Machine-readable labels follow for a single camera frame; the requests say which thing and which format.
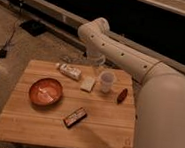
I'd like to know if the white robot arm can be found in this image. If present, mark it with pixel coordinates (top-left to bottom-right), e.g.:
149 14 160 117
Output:
77 17 185 148

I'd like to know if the orange ceramic bowl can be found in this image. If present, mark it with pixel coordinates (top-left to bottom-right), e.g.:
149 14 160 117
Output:
28 77 63 106

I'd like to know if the clear plastic cup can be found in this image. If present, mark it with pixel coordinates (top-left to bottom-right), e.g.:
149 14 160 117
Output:
99 71 115 93

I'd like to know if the white sponge block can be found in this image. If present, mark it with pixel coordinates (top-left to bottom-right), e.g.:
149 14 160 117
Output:
80 76 95 92

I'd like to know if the dark red oblong object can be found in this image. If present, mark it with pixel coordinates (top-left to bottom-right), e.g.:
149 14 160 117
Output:
117 88 128 104

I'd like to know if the black chocolate bar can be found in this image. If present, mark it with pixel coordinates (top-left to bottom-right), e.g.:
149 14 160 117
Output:
63 107 87 128

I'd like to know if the black floor plate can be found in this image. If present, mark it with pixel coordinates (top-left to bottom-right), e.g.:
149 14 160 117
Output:
20 19 47 37

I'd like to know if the wooden table board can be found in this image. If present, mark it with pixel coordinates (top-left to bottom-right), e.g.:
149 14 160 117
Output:
0 60 135 148

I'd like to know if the long beige baseboard rail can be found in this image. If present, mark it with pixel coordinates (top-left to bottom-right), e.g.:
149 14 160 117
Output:
0 0 185 80

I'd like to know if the black cable with plug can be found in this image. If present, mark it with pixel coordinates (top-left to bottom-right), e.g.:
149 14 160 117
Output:
0 0 25 62

